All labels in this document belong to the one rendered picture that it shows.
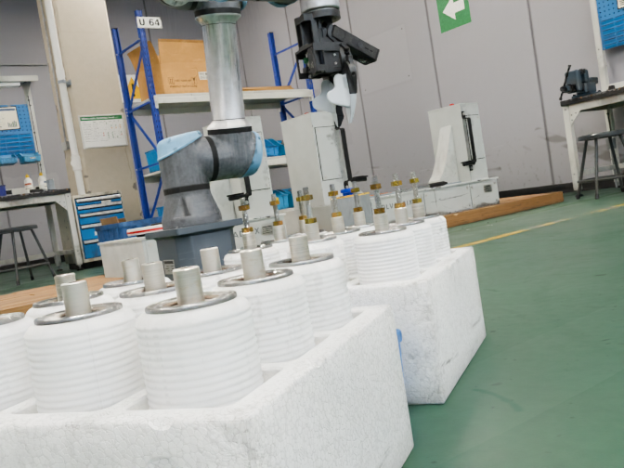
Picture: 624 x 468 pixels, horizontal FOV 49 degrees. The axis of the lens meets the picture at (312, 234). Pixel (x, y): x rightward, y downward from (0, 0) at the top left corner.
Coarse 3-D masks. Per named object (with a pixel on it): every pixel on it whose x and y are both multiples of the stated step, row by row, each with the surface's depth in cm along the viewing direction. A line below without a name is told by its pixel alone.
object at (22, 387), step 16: (32, 320) 66; (0, 336) 61; (16, 336) 63; (0, 352) 61; (16, 352) 62; (0, 368) 61; (16, 368) 62; (0, 384) 61; (16, 384) 62; (0, 400) 61; (16, 400) 62
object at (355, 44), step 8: (336, 32) 128; (344, 32) 129; (344, 40) 129; (352, 40) 130; (360, 40) 131; (352, 48) 131; (360, 48) 131; (368, 48) 132; (376, 48) 133; (360, 56) 133; (368, 56) 132; (376, 56) 133
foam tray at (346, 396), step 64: (384, 320) 78; (320, 384) 59; (384, 384) 75; (0, 448) 55; (64, 448) 53; (128, 448) 50; (192, 448) 48; (256, 448) 47; (320, 448) 57; (384, 448) 73
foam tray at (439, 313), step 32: (448, 256) 120; (352, 288) 101; (384, 288) 98; (416, 288) 97; (448, 288) 108; (416, 320) 97; (448, 320) 106; (480, 320) 129; (416, 352) 98; (448, 352) 103; (416, 384) 98; (448, 384) 101
